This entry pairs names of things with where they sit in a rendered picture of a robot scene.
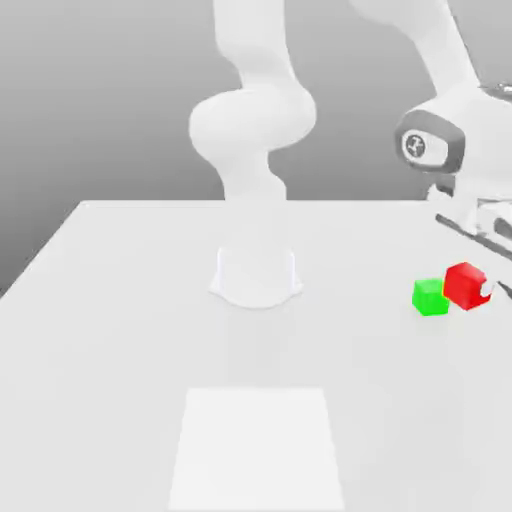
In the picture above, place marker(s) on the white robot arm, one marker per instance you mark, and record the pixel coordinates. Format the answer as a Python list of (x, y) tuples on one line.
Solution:
[(252, 120)]

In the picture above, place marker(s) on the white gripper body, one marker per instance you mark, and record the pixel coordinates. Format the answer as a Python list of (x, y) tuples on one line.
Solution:
[(486, 256)]

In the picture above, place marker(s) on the small red cube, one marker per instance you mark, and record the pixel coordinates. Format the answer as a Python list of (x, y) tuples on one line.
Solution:
[(464, 286)]

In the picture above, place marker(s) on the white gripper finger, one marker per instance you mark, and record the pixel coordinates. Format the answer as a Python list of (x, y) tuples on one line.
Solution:
[(487, 291)]

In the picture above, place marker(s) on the small green cube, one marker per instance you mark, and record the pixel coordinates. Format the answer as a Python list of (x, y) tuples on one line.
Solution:
[(430, 298)]

